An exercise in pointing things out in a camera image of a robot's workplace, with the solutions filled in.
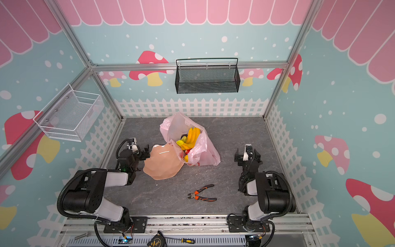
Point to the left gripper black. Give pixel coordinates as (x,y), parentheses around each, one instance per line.
(143,157)

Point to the pink plastic bag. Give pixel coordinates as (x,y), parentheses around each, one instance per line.
(176,127)

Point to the yellow banana bunch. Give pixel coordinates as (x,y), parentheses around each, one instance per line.
(191,139)

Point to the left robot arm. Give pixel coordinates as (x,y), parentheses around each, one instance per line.
(82,196)

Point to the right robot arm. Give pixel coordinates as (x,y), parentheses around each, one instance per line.
(271,188)

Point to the pink fruit plate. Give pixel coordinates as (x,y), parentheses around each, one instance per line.
(163,162)

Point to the black tape measure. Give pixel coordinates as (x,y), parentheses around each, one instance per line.
(158,240)

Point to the yellow black screwdriver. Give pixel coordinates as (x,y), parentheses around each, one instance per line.
(183,240)

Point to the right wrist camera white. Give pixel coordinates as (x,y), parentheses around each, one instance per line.
(248,152)

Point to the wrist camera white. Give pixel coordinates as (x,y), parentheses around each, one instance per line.
(132,145)
(248,152)

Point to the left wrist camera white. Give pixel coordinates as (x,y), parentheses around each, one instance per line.
(132,145)

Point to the white wire wall basket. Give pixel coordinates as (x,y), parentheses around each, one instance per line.
(70,116)

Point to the black mesh wall basket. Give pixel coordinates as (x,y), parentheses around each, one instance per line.
(207,75)

